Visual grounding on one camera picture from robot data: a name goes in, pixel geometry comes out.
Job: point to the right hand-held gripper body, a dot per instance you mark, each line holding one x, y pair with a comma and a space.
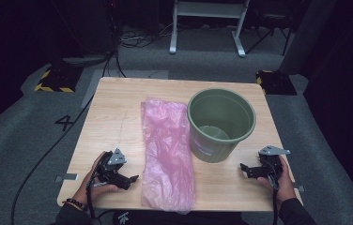
271, 165

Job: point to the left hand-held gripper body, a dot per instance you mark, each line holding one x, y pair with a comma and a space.
115, 160

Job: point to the pink plastic bag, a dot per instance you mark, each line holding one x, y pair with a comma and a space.
166, 156

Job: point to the green plastic bucket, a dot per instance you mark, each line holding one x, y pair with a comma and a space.
210, 150

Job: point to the person's right hand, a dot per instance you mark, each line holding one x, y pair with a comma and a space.
285, 187

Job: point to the person's left hand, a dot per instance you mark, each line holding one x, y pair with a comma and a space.
91, 192

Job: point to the person's black clothing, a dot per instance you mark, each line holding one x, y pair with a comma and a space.
171, 218

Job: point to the black yellow striped base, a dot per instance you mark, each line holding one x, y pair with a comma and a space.
278, 83
59, 79

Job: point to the black tripod stand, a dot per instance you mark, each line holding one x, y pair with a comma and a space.
270, 34

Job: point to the grey pillar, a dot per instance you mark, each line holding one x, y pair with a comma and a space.
306, 34

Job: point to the white metal stand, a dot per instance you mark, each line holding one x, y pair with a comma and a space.
207, 9

